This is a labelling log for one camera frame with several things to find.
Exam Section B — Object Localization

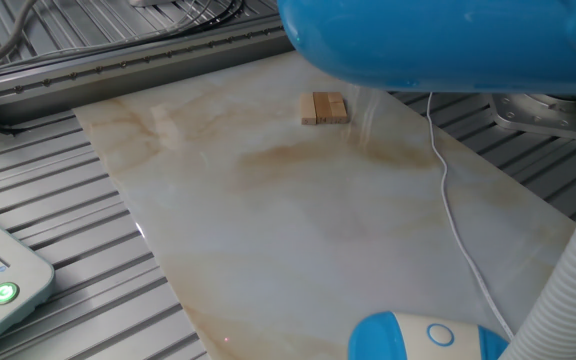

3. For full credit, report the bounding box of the blue and white desk lamp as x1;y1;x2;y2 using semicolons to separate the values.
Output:
276;0;576;360

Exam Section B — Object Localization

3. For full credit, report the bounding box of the marble pattern board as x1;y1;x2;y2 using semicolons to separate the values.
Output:
72;49;576;360

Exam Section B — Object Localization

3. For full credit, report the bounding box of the light wooden block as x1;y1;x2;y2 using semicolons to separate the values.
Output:
300;92;318;126

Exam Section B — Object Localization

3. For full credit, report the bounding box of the brown wooden block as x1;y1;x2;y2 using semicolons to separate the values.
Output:
312;91;333;125
327;91;350;125

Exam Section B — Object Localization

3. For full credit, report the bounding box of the white teach pendant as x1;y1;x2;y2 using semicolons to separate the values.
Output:
0;203;56;359

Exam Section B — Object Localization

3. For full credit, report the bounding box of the white lamp power cable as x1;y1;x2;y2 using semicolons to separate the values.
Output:
425;92;515;341

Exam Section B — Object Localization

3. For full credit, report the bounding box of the black cable along rail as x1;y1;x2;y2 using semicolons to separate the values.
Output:
0;0;245;81

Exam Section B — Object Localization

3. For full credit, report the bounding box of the bolted aluminium table rail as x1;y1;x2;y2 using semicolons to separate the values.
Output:
0;18;295;126

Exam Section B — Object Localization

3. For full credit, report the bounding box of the thick grey cable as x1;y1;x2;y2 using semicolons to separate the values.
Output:
0;0;38;79

